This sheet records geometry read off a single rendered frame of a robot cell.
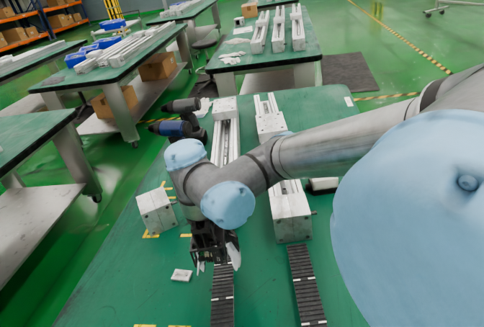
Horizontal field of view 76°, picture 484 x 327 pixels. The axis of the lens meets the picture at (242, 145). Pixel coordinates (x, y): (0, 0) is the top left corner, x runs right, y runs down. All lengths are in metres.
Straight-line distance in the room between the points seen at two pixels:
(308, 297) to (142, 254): 0.49
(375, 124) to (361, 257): 0.20
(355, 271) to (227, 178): 0.34
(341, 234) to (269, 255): 0.71
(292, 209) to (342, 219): 0.68
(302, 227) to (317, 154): 0.47
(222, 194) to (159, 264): 0.52
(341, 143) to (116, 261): 0.79
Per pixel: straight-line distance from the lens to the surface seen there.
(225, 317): 0.76
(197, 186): 0.50
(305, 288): 0.77
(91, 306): 0.96
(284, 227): 0.85
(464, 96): 0.19
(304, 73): 2.53
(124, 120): 3.18
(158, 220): 0.99
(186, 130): 1.13
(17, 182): 3.00
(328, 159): 0.40
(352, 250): 0.17
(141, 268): 0.96
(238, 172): 0.50
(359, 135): 0.36
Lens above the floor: 1.46
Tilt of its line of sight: 31 degrees down
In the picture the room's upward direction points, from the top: 11 degrees counter-clockwise
